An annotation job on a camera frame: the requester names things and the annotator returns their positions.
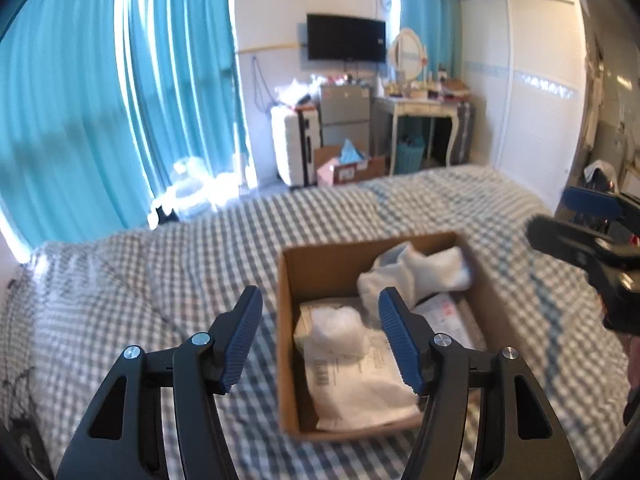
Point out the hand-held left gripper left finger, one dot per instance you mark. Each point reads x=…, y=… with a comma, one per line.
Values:
x=244, y=336

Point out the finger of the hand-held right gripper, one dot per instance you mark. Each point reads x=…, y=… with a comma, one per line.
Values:
x=560, y=237
x=592, y=202

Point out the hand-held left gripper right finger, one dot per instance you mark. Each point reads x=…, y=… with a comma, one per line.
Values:
x=398, y=341

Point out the clear plastic bag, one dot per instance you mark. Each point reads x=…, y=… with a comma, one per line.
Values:
x=334, y=332

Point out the white socks bundle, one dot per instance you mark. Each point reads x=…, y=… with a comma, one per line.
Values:
x=425, y=270

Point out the person's right hand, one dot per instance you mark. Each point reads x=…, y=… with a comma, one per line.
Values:
x=633, y=375

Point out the white package with red label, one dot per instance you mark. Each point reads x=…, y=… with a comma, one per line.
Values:
x=447, y=317

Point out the white mailing bag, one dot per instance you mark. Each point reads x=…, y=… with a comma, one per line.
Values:
x=360, y=390

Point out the checked bed sheet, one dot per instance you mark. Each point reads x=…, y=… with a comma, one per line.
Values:
x=150, y=285

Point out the white wardrobe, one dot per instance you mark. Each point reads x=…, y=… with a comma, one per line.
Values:
x=525, y=85

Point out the dark grey suitcase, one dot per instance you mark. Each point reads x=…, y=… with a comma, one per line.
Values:
x=466, y=130

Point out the clear plastic bags pile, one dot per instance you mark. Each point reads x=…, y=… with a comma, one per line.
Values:
x=192, y=187

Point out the teal waste basket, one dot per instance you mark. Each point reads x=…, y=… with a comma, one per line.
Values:
x=410, y=157

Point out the cardboard box with blue cloth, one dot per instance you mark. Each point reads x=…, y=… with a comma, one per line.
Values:
x=357, y=167

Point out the white dressing table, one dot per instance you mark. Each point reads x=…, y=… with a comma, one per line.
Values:
x=422, y=110

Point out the white suitcase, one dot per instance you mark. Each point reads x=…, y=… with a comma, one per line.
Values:
x=295, y=145

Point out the silver mini fridge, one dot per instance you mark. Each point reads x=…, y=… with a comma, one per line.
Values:
x=345, y=115

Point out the oval white vanity mirror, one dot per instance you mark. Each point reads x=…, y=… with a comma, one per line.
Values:
x=407, y=52

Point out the narrow teal curtain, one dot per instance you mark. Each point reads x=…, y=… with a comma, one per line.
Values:
x=430, y=10

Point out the teal window curtain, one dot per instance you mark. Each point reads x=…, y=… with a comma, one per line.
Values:
x=100, y=100

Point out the black wall television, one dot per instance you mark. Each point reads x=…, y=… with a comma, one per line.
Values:
x=346, y=38

